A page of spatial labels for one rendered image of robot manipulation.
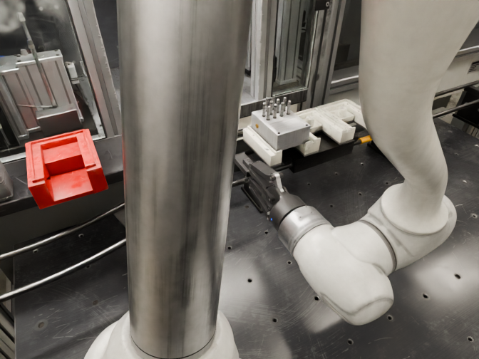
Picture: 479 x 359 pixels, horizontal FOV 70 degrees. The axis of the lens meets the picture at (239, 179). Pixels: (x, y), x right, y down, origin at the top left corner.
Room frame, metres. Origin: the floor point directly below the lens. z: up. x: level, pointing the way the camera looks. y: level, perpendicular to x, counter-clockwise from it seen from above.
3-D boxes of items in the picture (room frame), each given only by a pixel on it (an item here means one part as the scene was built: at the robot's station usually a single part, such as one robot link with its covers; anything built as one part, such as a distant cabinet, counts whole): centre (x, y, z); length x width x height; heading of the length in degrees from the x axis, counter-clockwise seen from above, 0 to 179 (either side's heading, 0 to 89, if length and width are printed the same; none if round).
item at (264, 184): (0.55, -0.05, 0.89); 0.11 x 0.04 x 0.01; 27
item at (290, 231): (0.42, -0.12, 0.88); 0.09 x 0.06 x 0.09; 117
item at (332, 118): (0.80, -0.20, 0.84); 0.36 x 0.14 x 0.10; 118
